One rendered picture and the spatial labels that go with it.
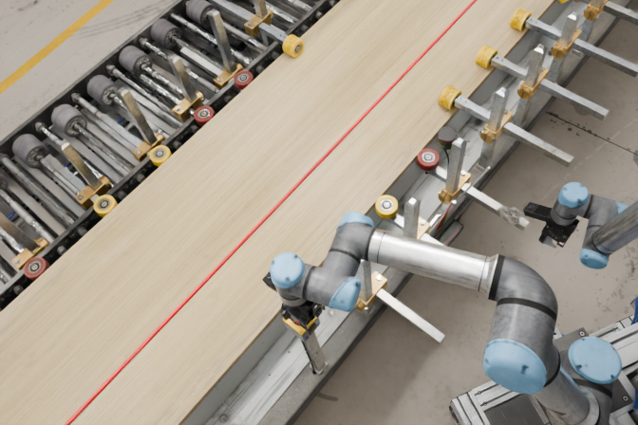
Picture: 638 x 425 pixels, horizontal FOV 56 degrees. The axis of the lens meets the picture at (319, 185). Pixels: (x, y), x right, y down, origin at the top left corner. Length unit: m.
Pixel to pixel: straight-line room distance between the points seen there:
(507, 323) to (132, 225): 1.46
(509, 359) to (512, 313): 0.09
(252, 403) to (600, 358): 1.17
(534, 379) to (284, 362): 1.20
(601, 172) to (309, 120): 1.70
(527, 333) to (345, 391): 1.70
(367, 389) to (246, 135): 1.26
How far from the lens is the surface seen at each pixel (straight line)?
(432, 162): 2.22
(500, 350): 1.21
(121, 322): 2.14
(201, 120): 2.44
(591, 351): 1.63
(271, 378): 2.23
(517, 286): 1.26
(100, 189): 2.47
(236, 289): 2.05
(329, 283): 1.28
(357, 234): 1.32
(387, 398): 2.82
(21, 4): 4.90
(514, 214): 2.19
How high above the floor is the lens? 2.76
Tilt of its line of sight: 59 degrees down
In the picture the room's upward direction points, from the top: 11 degrees counter-clockwise
